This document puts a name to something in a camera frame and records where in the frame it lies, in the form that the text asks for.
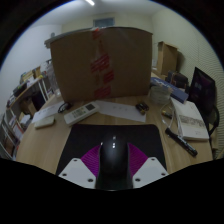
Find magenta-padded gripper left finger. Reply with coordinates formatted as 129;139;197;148
58;143;103;190

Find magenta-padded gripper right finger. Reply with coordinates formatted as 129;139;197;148
128;143;169;189

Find black computer mouse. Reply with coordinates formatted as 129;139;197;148
95;131;134;191

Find black mouse pad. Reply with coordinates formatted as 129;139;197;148
55;123;167;176

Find black marker pen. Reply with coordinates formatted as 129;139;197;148
164;127;199;157

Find black batteries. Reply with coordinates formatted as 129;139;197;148
135;101;150;115

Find white book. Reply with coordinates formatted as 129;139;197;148
171;98;210;142

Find white paper sheet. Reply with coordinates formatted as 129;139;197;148
94;99;148;123
31;100;66;124

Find blue book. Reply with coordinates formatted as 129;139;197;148
150;76;189;104

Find clear plastic jug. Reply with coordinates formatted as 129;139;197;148
44;63;63;98

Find wooden side desk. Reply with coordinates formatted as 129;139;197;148
6;66;51;114

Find black framed screen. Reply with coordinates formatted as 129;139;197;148
188;66;216;118

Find large cardboard box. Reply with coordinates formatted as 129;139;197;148
49;27;154;104

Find open cardboard box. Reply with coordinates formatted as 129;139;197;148
156;41;179;77

